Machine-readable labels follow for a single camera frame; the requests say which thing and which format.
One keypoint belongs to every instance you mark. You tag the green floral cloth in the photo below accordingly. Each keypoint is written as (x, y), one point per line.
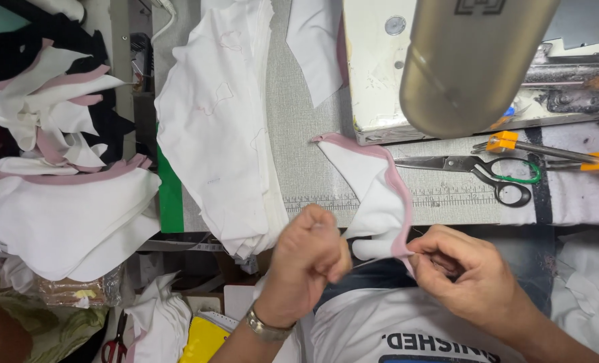
(57, 327)

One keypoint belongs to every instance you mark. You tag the heap of white pink black fabric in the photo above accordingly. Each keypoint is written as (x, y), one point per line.
(62, 211)

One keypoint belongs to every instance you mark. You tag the person's left hand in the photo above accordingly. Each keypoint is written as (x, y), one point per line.
(299, 257)

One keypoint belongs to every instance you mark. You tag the white cloth with black stripe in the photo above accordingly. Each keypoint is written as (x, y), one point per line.
(582, 201)

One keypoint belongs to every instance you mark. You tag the bundle of white pink fabric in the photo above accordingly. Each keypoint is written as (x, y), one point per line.
(158, 317)

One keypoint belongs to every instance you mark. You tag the person's right hand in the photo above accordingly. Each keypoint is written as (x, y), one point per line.
(476, 282)

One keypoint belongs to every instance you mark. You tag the green board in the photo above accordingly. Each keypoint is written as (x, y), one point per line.
(171, 201)

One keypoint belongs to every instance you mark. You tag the heap of white fabric scraps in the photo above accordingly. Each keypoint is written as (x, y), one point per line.
(589, 292)

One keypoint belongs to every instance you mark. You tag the clear plastic packet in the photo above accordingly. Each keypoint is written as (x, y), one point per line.
(72, 292)

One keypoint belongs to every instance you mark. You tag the person's left fingers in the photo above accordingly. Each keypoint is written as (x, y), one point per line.
(324, 242)

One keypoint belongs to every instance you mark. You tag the white fabric piece pink trim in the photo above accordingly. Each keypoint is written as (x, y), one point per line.
(375, 201)

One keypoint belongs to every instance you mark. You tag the stack of white fabric pieces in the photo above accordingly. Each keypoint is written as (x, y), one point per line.
(219, 131)

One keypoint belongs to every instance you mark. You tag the gold metal cylinder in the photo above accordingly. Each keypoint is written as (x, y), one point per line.
(471, 65)

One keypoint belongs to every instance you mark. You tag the plain white fabric piece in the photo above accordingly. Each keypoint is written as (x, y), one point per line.
(314, 45)

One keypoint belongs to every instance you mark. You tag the yellow plastic bag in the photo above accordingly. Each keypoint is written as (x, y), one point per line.
(203, 343)

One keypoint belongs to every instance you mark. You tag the printed ruler strip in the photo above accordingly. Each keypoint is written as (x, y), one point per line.
(445, 197)

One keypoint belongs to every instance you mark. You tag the silver wristwatch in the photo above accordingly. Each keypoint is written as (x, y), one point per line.
(266, 327)

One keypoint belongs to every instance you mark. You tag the person's white printed shirt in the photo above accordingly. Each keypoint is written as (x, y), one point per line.
(380, 327)

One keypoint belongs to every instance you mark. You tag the cream sewing machine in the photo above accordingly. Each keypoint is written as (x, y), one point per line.
(375, 70)

